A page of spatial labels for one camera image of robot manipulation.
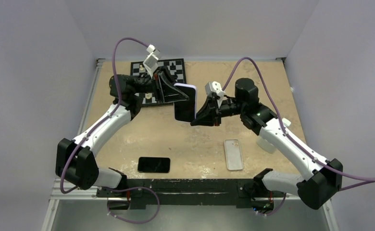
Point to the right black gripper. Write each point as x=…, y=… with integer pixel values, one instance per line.
x=209, y=113

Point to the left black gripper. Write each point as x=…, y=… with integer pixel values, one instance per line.
x=169, y=92

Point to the phone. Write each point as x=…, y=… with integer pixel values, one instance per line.
x=185, y=111
x=154, y=164

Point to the white phone case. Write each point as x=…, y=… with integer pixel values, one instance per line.
x=233, y=155

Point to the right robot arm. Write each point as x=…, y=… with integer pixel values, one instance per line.
x=318, y=179

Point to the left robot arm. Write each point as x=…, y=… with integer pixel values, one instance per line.
x=76, y=157

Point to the black chess piece back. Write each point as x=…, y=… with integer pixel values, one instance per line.
x=173, y=66

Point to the black white chessboard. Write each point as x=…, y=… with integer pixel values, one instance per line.
x=180, y=70

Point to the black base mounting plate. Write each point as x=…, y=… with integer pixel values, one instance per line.
x=241, y=193

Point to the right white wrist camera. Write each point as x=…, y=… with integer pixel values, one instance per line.
x=214, y=87

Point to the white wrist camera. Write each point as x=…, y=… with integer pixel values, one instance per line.
x=151, y=61
x=214, y=87

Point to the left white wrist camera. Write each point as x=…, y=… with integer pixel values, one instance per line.
x=151, y=61

